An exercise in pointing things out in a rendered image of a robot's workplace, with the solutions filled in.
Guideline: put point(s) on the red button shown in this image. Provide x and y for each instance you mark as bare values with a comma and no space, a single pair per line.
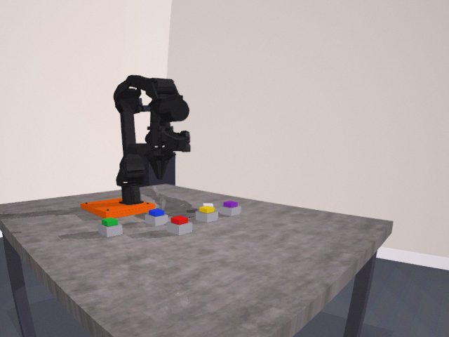
179,225

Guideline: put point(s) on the yellow button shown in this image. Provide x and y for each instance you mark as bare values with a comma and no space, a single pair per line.
206,214

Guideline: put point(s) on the blue button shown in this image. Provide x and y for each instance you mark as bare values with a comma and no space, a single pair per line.
156,217

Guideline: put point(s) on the purple button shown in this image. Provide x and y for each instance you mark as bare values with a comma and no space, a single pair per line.
230,208

